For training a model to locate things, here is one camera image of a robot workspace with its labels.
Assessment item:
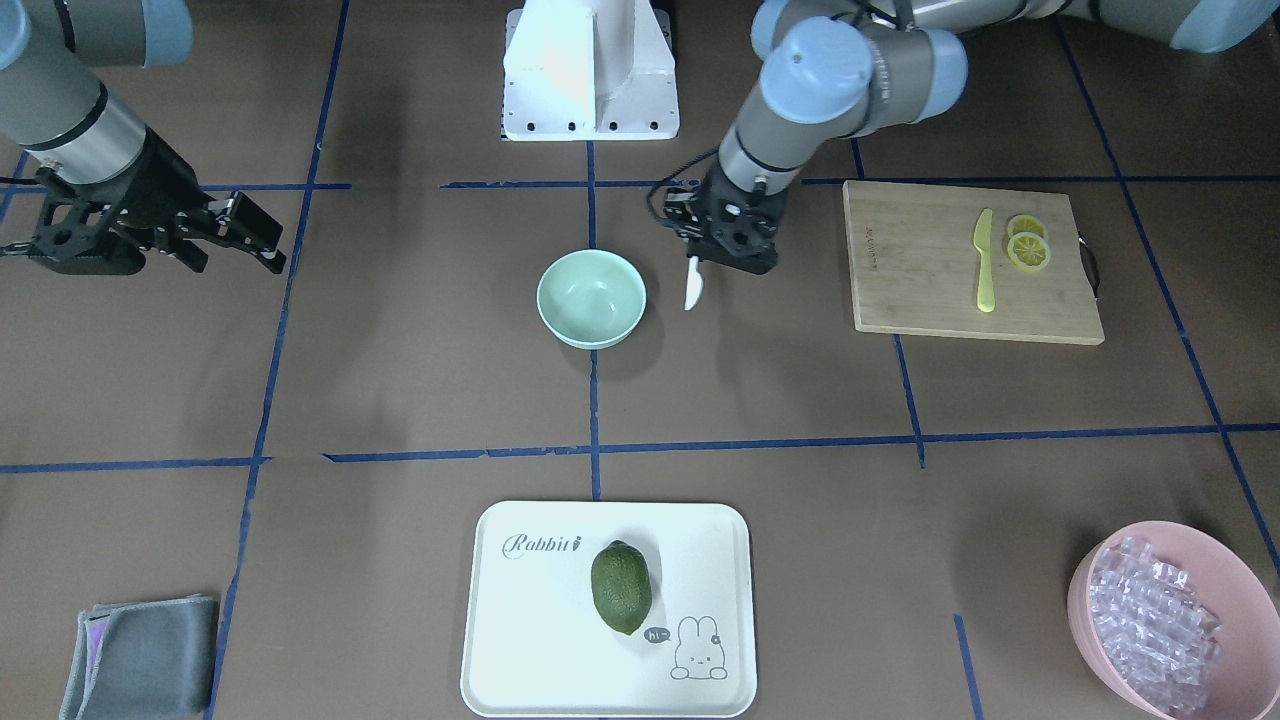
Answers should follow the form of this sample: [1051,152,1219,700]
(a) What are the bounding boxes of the white plastic spoon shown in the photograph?
[684,255,705,313]

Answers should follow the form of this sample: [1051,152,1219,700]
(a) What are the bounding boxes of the green lime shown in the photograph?
[590,539,653,635]

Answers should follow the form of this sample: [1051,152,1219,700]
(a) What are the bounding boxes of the grey folded cloth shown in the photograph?
[58,594,219,719]

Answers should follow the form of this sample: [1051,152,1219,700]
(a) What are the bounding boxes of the yellow plastic knife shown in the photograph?
[972,208,996,313]

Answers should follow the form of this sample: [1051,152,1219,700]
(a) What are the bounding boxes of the pink bowl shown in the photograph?
[1066,521,1279,719]

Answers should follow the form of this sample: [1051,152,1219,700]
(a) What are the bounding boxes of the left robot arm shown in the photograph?
[650,1,1277,275]

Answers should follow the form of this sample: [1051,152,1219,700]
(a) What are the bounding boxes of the clear ice cubes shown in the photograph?
[1087,536,1222,716]

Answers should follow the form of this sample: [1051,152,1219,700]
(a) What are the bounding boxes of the lower lemon slice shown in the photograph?
[1006,231,1052,272]

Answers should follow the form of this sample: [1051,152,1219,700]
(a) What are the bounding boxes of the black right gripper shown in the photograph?
[26,129,287,275]

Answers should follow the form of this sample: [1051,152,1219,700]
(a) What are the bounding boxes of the light green bowl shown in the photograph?
[536,249,648,350]

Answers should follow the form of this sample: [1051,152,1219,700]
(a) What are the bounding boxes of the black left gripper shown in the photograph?
[662,161,788,275]

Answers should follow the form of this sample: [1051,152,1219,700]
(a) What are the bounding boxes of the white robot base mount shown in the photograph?
[500,1,681,142]

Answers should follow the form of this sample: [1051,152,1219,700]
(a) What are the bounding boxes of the bamboo cutting board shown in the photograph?
[842,181,1105,346]

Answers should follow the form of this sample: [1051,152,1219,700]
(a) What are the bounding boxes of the lemon slice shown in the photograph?
[1006,214,1050,241]
[1006,231,1052,272]

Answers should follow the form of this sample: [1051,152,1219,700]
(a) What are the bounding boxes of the board metal handle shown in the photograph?
[1076,236,1101,300]

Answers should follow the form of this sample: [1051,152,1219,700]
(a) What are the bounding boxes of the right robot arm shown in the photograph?
[1,1,285,275]

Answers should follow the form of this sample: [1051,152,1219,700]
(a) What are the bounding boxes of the upper lemon slice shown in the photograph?
[1006,214,1050,241]

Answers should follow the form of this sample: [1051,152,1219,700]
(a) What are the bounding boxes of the white rabbit tray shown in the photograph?
[460,501,758,719]

